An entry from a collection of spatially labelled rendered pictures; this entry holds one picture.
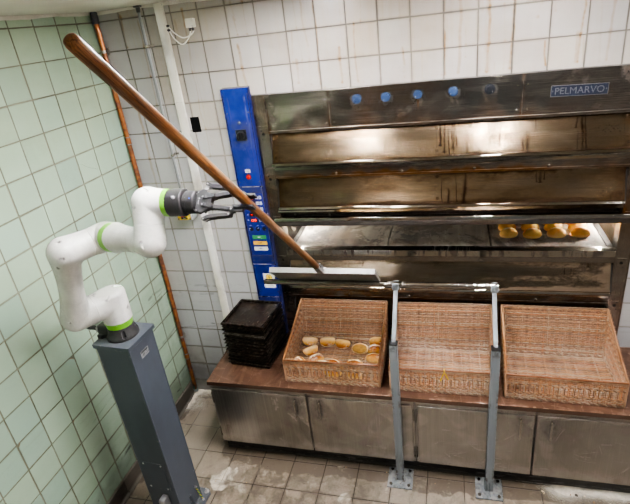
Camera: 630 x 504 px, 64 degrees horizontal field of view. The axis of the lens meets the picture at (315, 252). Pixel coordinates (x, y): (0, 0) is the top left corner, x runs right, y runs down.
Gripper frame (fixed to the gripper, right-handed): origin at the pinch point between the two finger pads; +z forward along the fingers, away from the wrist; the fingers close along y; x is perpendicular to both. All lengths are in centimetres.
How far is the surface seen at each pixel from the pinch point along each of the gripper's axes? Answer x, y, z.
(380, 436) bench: -160, 83, 28
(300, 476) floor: -171, 111, -20
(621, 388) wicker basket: -134, 48, 144
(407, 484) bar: -171, 108, 43
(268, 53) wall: -71, -107, -27
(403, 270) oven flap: -153, -12, 39
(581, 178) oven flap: -117, -53, 127
